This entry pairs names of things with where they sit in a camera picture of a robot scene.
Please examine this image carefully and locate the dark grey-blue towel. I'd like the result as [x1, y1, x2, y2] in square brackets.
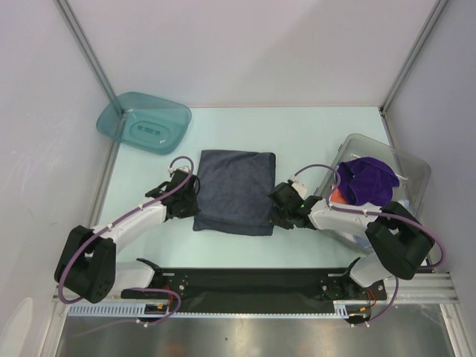
[193, 149, 276, 237]

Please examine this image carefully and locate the purple towel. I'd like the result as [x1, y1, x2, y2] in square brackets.
[337, 157, 399, 206]

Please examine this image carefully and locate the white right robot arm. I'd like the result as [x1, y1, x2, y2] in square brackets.
[268, 180, 435, 299]

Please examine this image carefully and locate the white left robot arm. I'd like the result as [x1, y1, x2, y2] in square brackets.
[54, 168, 200, 304]

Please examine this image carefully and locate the orange towel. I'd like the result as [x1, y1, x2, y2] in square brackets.
[329, 189, 347, 205]

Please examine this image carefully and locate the light blue towel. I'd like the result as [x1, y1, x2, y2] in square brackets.
[353, 199, 414, 249]

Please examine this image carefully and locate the teal plastic bin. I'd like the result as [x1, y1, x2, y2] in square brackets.
[96, 92, 192, 155]

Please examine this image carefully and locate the clear plastic bin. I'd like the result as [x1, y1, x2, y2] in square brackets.
[319, 132, 432, 257]

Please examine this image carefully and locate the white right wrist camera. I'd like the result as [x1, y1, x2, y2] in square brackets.
[291, 181, 308, 199]

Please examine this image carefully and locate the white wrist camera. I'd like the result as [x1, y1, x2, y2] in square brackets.
[291, 181, 308, 199]
[167, 166, 190, 176]

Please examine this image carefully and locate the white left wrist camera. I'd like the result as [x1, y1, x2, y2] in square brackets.
[167, 166, 190, 176]

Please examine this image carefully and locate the grey slotted cable duct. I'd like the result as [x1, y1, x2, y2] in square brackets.
[68, 302, 364, 319]

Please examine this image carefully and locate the aluminium rail frame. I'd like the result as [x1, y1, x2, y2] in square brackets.
[55, 274, 463, 356]

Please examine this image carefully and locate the left aluminium corner post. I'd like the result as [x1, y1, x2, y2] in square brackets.
[54, 0, 116, 101]

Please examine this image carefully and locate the aluminium corner post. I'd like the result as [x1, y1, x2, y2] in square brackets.
[379, 0, 451, 112]
[54, 0, 116, 101]

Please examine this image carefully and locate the right aluminium corner post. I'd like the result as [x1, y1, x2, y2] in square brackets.
[379, 0, 451, 112]

